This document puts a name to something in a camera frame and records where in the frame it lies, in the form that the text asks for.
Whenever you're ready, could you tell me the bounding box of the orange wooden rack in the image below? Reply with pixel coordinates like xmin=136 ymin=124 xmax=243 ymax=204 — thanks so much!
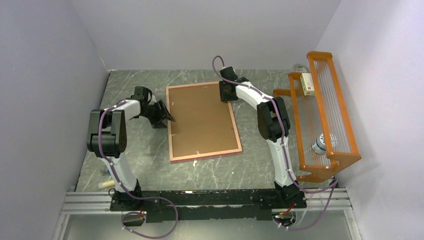
xmin=273 ymin=51 xmax=362 ymax=183

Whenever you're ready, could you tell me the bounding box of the small white red box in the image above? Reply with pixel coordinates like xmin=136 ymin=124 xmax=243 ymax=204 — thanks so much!
xmin=300 ymin=72 xmax=315 ymax=96

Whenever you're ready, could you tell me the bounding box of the purple cable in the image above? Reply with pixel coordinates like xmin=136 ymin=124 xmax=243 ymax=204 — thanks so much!
xmin=97 ymin=99 xmax=180 ymax=240
xmin=211 ymin=55 xmax=339 ymax=232

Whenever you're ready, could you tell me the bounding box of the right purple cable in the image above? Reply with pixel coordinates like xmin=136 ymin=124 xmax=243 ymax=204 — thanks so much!
xmin=211 ymin=55 xmax=339 ymax=232

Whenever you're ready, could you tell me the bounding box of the white round wall object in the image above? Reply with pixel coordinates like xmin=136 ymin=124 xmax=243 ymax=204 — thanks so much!
xmin=293 ymin=64 xmax=309 ymax=73

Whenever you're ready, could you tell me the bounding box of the yellow orange marker tube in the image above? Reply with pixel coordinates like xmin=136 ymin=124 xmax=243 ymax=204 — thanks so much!
xmin=97 ymin=180 xmax=115 ymax=189

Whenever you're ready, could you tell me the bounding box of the brown frame backing board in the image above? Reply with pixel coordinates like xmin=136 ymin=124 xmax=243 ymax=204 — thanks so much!
xmin=168 ymin=84 xmax=240 ymax=159

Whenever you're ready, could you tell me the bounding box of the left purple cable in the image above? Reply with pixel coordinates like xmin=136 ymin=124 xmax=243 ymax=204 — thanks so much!
xmin=97 ymin=99 xmax=180 ymax=240

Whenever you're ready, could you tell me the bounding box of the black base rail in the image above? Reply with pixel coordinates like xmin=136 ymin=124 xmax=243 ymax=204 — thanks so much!
xmin=109 ymin=188 xmax=307 ymax=223

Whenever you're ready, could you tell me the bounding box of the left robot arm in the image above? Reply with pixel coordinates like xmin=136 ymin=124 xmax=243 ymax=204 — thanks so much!
xmin=86 ymin=86 xmax=174 ymax=210

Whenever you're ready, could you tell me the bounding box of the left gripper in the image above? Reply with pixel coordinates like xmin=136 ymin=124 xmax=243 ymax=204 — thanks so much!
xmin=141 ymin=100 xmax=175 ymax=129

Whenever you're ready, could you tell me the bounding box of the pink wooden picture frame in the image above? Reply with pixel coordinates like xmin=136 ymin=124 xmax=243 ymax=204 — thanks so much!
xmin=165 ymin=81 xmax=243 ymax=164

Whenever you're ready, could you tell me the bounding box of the white blue can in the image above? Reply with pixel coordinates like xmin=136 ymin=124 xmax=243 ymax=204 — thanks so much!
xmin=311 ymin=133 xmax=337 ymax=155

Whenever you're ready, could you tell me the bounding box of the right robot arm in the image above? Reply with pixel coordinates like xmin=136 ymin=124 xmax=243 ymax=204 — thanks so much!
xmin=218 ymin=66 xmax=305 ymax=208

